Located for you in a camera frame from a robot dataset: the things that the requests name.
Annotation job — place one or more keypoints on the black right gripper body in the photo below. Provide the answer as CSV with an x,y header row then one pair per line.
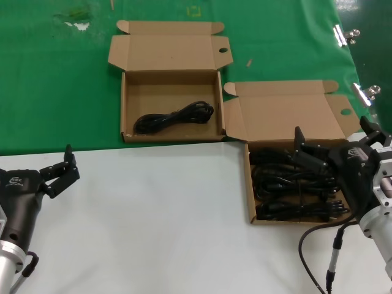
x,y
355,174

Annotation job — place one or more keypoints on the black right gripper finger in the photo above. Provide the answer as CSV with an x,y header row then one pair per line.
x,y
376,136
312,157

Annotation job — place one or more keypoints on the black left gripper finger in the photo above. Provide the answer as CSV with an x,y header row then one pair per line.
x,y
65,177

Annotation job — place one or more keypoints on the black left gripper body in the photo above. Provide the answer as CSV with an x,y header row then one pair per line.
x,y
18,202

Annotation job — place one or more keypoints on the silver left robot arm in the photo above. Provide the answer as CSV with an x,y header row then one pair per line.
x,y
7,263

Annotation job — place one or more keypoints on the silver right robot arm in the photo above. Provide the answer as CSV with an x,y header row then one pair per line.
x,y
379,232

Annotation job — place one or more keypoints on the shallow cardboard box with lid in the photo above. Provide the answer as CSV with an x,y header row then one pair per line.
x,y
147,88
284,113

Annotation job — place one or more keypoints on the silver binder clip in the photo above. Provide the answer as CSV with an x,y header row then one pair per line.
x,y
361,93
341,35

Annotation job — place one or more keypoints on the small wooden splinter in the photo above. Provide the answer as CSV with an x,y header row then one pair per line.
x,y
249,62

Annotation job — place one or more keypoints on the thin wooden stick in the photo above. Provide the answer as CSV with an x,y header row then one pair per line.
x,y
113,3

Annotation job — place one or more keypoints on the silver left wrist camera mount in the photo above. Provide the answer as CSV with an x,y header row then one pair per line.
x,y
2,220

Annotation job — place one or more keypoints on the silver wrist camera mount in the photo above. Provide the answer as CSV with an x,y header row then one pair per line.
x,y
384,180
2,220

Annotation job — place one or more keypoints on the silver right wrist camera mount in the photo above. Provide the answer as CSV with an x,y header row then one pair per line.
x,y
384,180

